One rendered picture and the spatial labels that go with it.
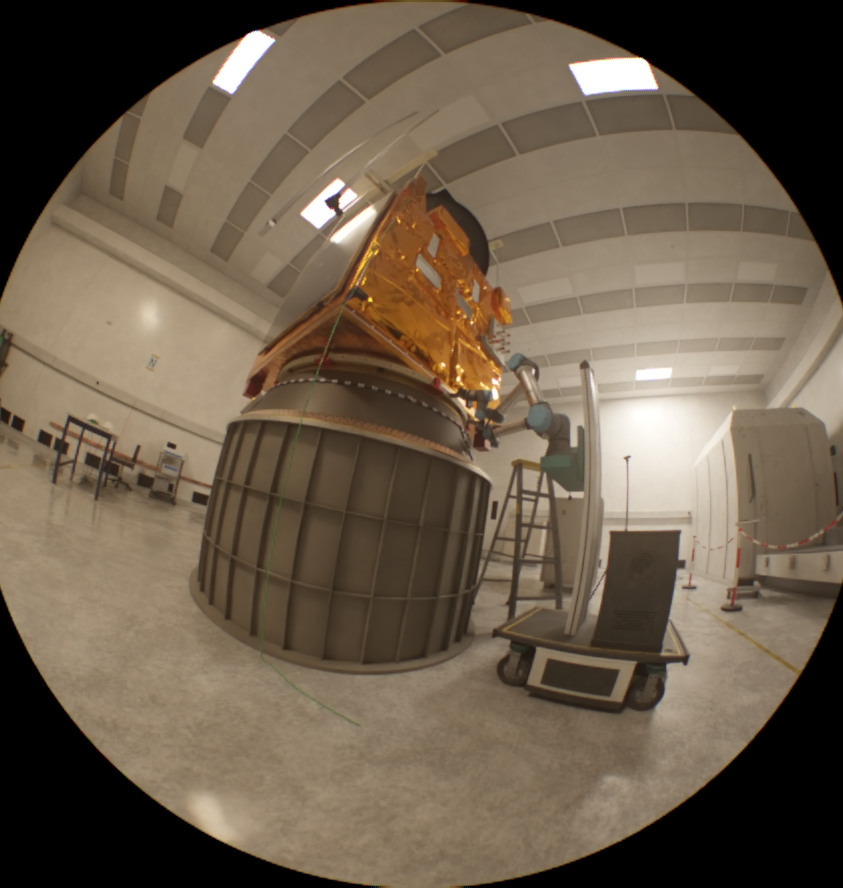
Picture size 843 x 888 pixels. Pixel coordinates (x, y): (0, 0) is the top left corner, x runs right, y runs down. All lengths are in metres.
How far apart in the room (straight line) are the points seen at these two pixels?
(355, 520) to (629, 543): 1.23
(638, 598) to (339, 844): 1.29
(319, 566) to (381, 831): 1.09
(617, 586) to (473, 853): 1.10
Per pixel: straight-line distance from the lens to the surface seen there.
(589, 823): 1.02
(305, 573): 1.39
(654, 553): 1.35
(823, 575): 4.29
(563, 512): 4.82
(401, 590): 1.45
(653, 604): 1.37
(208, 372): 6.90
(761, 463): 6.46
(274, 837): 0.85
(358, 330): 1.65
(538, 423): 1.35
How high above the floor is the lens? 0.78
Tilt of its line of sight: 16 degrees up
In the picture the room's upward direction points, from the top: 10 degrees clockwise
